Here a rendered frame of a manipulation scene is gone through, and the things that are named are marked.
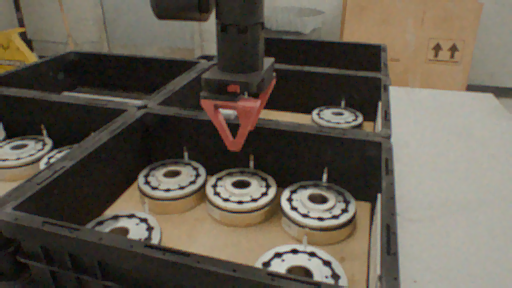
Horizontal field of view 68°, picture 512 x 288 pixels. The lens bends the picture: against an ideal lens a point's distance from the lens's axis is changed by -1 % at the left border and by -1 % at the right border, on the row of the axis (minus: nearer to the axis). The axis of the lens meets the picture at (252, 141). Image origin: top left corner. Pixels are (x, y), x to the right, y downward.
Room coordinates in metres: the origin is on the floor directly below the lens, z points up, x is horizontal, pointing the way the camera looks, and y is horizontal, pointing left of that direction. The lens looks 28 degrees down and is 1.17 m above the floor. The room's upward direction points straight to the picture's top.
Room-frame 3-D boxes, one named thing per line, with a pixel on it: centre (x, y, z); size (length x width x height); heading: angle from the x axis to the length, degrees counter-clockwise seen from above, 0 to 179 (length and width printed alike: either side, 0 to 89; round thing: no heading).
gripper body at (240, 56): (0.46, 0.02, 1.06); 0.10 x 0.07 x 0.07; 165
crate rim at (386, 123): (0.68, -0.05, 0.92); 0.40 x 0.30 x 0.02; 73
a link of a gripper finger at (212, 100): (0.44, 0.02, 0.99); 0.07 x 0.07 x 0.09; 75
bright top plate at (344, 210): (0.42, -0.09, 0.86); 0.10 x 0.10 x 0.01
